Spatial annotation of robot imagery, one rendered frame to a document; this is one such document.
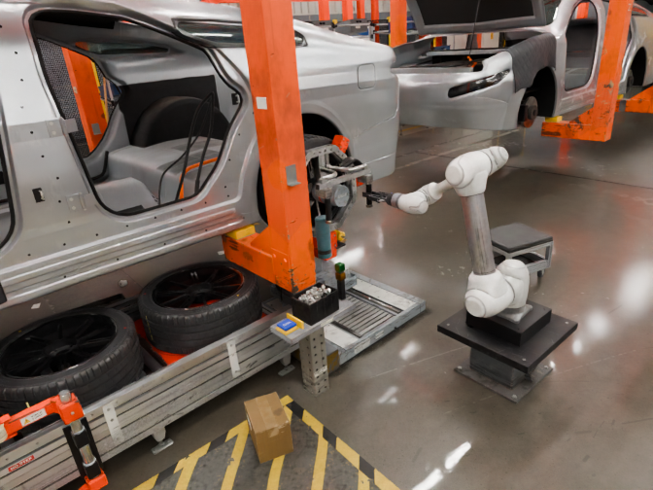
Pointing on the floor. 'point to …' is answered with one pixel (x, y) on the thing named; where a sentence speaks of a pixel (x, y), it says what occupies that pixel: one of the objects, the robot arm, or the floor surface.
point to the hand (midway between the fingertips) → (368, 193)
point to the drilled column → (314, 363)
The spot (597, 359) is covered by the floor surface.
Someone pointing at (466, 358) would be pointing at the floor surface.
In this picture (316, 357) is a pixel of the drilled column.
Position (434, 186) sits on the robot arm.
